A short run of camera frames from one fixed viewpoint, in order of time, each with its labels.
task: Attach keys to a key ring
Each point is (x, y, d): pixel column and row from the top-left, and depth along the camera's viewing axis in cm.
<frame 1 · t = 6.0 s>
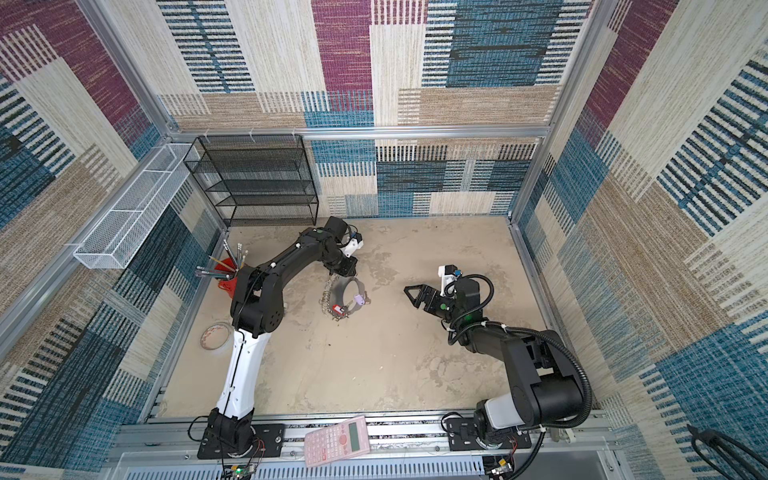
left hand: (354, 271, 103), fingers closed
right hand: (415, 296, 90), fingers open
red pencil cup: (227, 269, 96), point 11 cm above the table
tape roll: (215, 336, 93), on the table
key with purple tag: (361, 299, 101), on the table
key with red tag: (339, 309, 98), on the table

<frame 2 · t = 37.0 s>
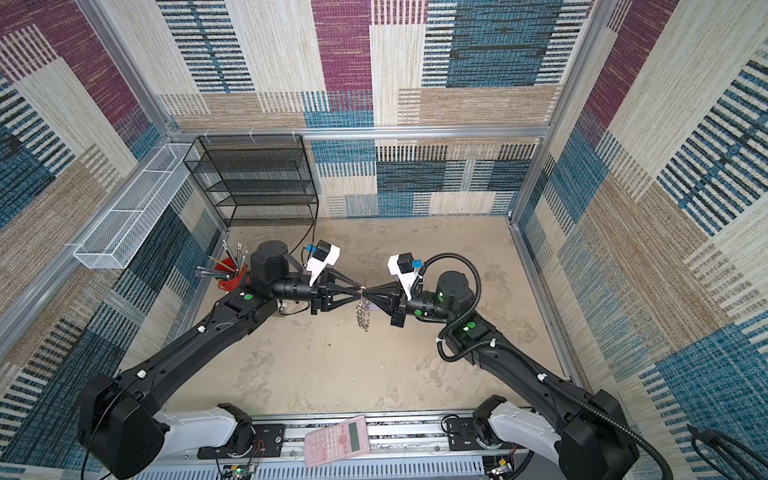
left hand: (358, 293, 66), fingers open
right hand: (368, 296, 67), fingers closed
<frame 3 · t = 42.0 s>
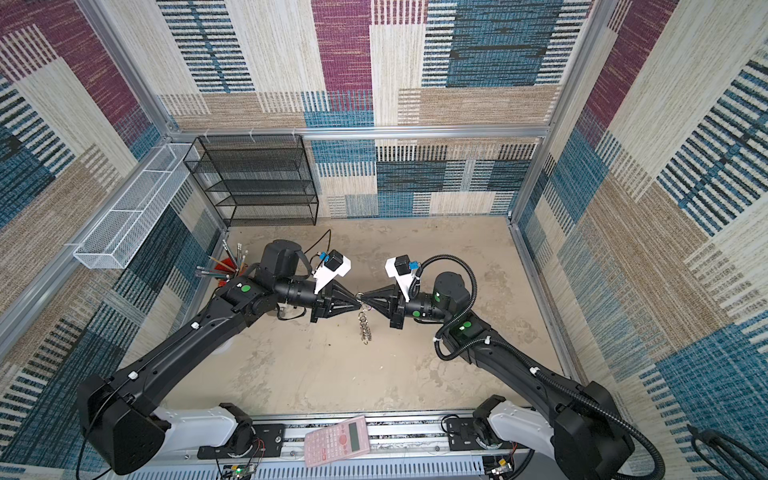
left hand: (358, 304, 68), fingers closed
right hand: (366, 301, 68), fingers closed
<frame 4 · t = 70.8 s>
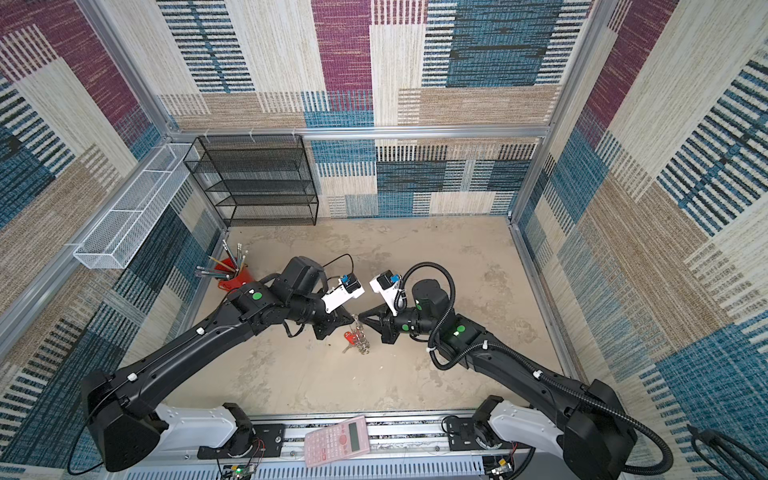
left hand: (351, 318, 73), fingers closed
right hand: (365, 321, 72), fingers closed
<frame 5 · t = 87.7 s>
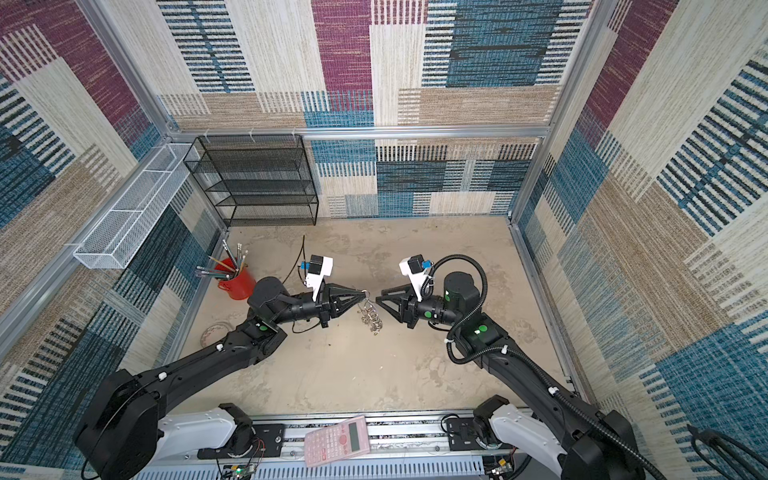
left hand: (363, 298, 67), fingers closed
right hand: (383, 300, 71), fingers open
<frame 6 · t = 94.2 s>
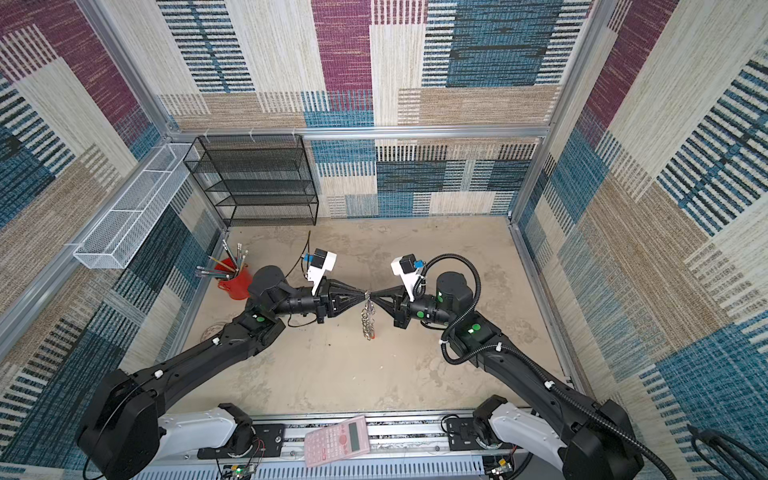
left hand: (362, 299, 66), fingers closed
right hand: (375, 300, 70), fingers closed
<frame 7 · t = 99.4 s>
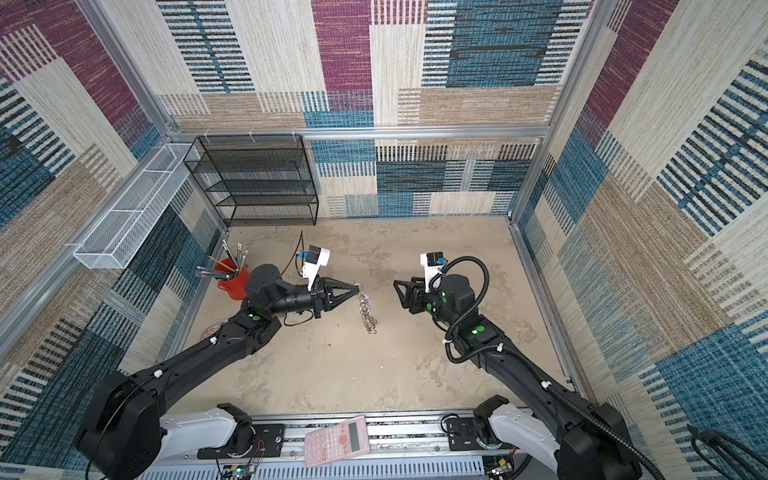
left hand: (356, 293, 68), fingers closed
right hand: (406, 285, 79), fingers open
